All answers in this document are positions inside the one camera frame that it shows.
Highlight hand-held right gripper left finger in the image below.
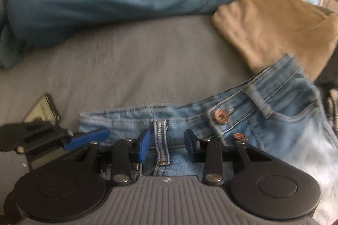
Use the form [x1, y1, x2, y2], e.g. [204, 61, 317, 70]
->
[61, 129, 152, 185]

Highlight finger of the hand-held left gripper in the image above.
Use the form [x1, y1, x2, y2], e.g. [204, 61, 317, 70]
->
[63, 128, 110, 151]

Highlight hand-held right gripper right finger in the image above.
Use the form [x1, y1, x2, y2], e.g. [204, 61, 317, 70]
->
[184, 128, 272, 185]

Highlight blue jeans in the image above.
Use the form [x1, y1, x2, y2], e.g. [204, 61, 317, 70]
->
[79, 54, 338, 225]

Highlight black smartphone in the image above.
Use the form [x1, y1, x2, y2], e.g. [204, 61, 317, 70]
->
[23, 93, 62, 125]

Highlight tan folded garment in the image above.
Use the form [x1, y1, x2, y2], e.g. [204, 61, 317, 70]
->
[211, 0, 338, 81]

